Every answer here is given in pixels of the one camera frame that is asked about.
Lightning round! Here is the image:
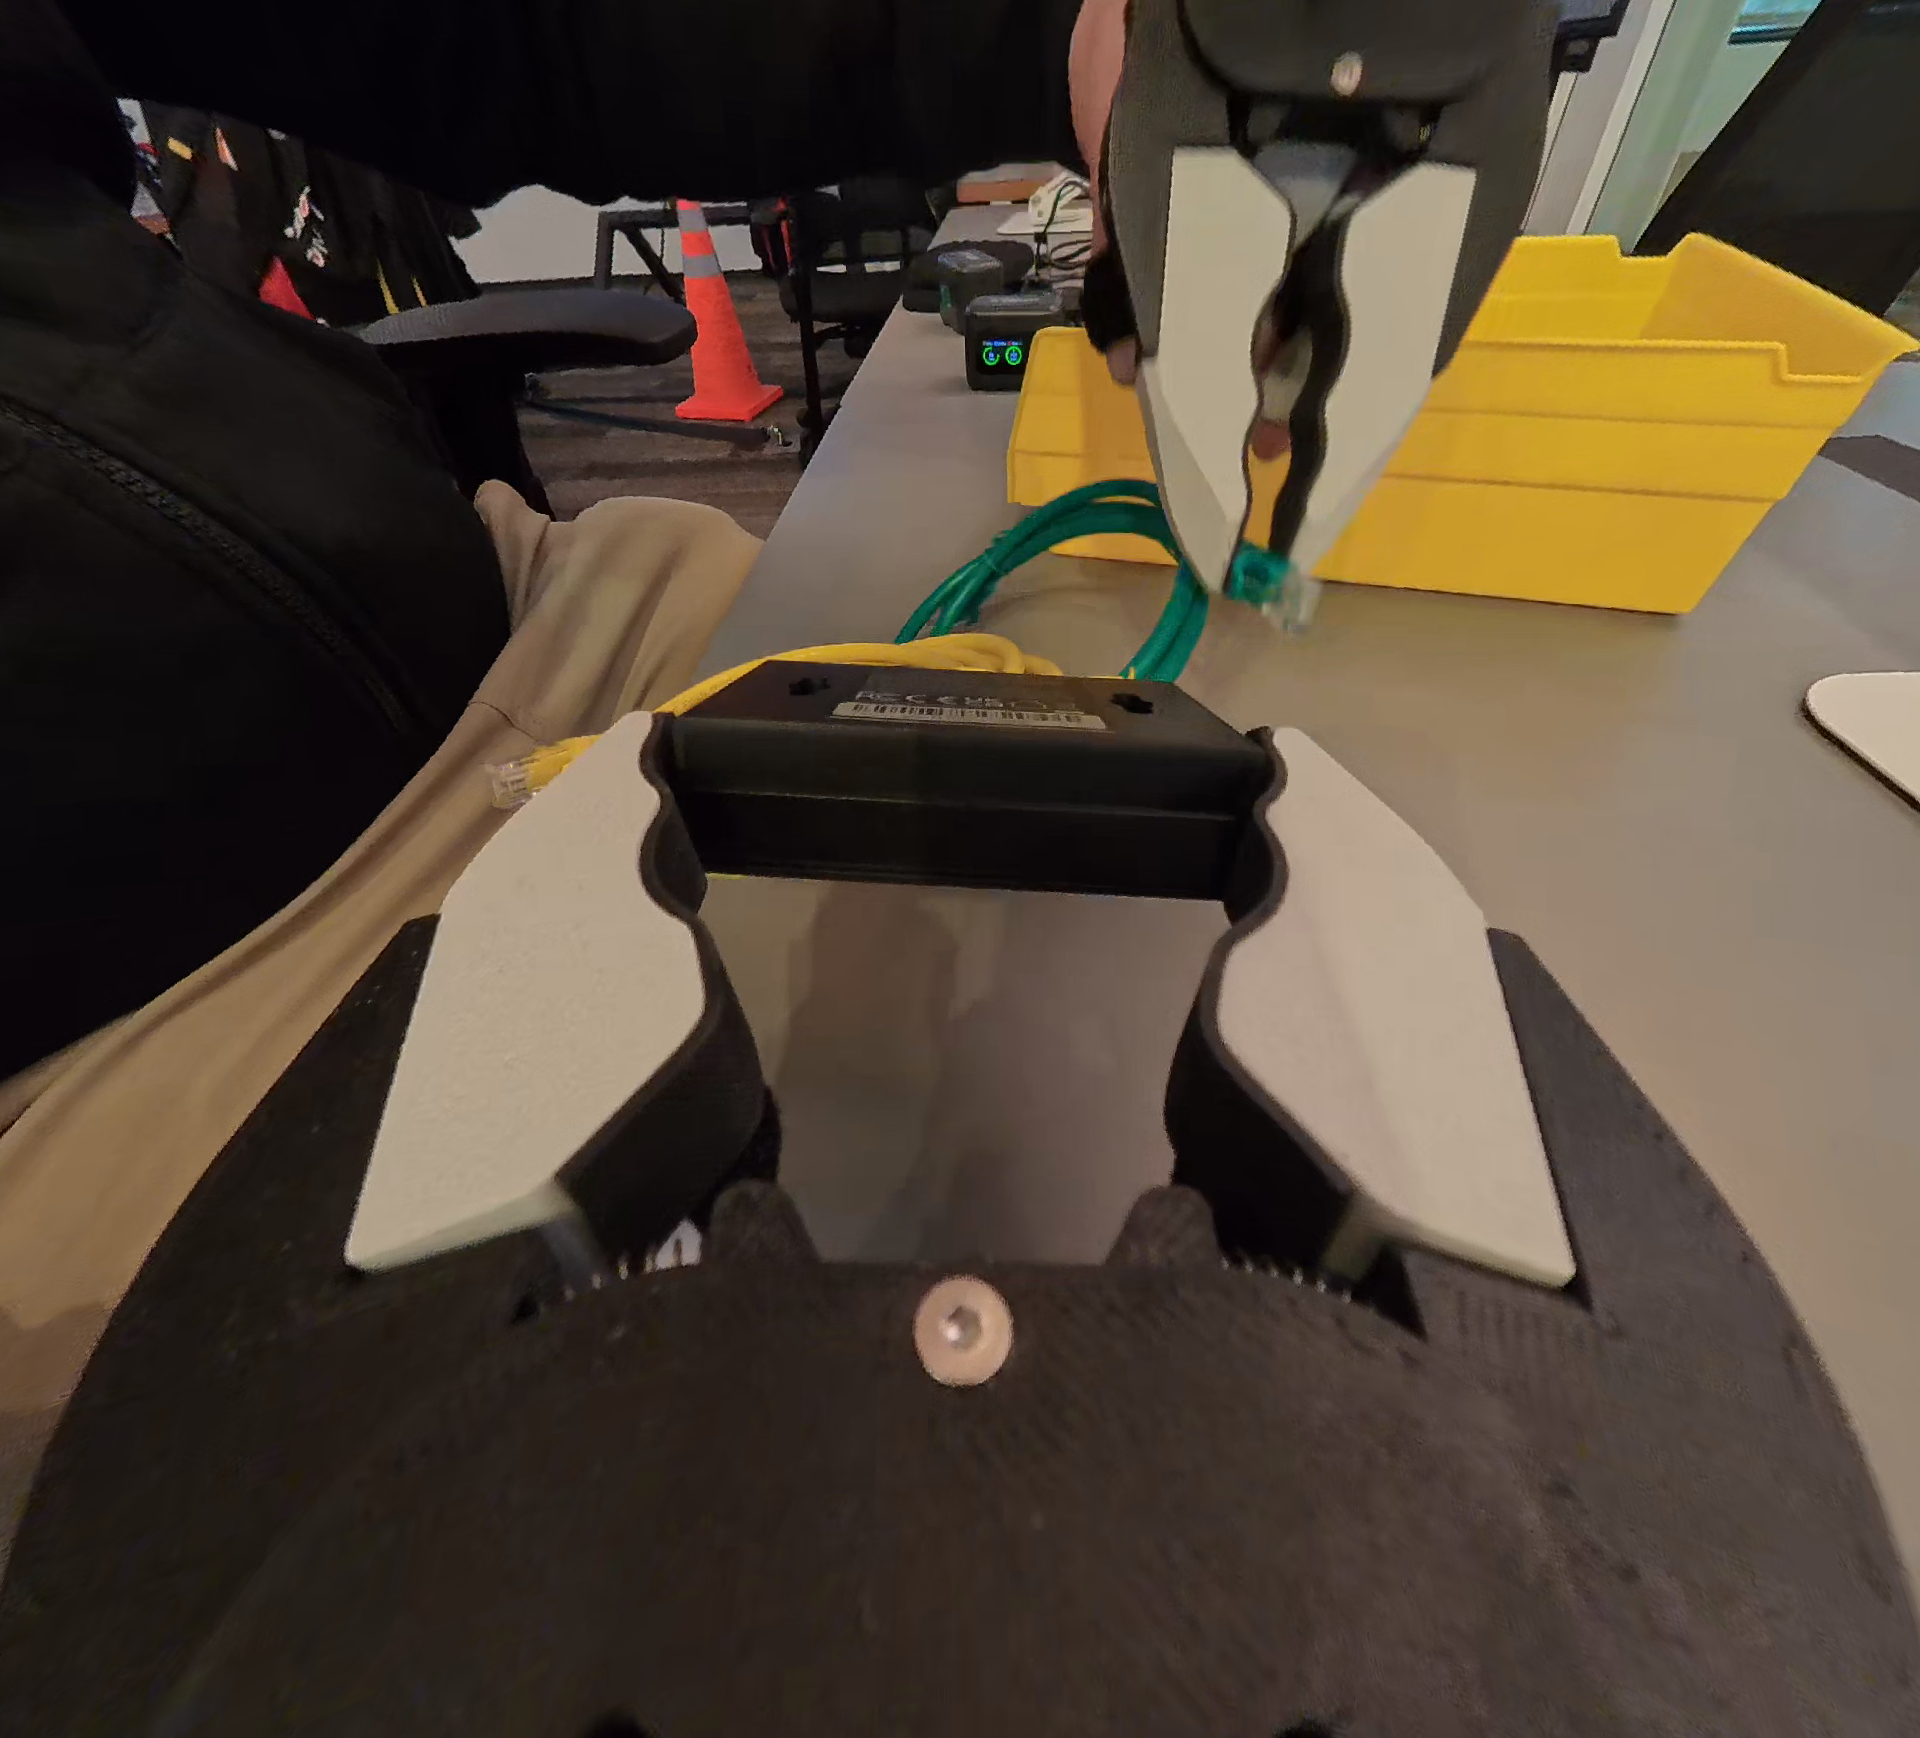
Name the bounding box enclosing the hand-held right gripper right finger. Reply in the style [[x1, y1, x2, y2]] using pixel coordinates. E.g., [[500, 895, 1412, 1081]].
[[1168, 724, 1579, 1291]]

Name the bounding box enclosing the black mesh office chair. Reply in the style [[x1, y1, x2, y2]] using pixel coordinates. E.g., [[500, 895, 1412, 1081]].
[[749, 185, 939, 413]]

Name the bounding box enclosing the person's black jacket torso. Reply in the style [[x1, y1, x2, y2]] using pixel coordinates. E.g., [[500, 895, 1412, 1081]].
[[0, 0, 512, 1081]]

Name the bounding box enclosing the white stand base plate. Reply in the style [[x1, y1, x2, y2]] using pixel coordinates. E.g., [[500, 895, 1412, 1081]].
[[1804, 673, 1920, 808]]

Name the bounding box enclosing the orange traffic cone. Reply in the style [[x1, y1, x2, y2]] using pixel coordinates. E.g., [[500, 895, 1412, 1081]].
[[672, 196, 786, 423]]

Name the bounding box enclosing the black network switch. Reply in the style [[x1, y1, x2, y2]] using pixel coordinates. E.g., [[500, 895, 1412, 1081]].
[[660, 655, 1284, 903]]

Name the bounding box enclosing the black device with lit screen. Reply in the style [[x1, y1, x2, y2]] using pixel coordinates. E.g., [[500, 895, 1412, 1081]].
[[965, 297, 1085, 395]]

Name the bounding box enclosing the person's left hand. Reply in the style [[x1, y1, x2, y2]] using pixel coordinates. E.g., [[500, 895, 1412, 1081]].
[[1070, 0, 1193, 385]]

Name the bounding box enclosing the bundle of yellow ethernet cables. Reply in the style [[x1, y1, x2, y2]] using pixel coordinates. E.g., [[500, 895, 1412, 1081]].
[[489, 629, 1070, 809]]

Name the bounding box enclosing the large yellow plastic bin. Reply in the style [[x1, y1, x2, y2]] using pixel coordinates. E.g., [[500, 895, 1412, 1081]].
[[1007, 233, 1920, 616]]

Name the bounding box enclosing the black monitor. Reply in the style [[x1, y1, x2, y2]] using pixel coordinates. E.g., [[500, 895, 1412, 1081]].
[[1633, 0, 1920, 313]]

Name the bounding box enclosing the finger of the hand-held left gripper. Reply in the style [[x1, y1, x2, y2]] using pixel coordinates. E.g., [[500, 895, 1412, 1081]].
[[1136, 144, 1299, 592], [1271, 157, 1481, 581]]

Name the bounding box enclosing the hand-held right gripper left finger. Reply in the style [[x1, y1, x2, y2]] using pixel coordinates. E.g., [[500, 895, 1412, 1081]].
[[345, 711, 782, 1276]]

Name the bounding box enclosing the green ethernet cable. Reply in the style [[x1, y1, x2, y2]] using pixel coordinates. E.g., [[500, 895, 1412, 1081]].
[[897, 475, 1325, 687]]

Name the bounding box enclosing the black device without screen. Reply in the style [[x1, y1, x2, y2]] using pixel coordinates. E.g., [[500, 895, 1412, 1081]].
[[901, 241, 1036, 313]]

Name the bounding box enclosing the black office chair with armrest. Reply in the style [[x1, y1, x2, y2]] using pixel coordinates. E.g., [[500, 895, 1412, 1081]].
[[352, 291, 805, 517]]

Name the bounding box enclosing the black and red printed bag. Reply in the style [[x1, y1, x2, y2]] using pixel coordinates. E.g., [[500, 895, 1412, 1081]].
[[128, 102, 483, 321]]

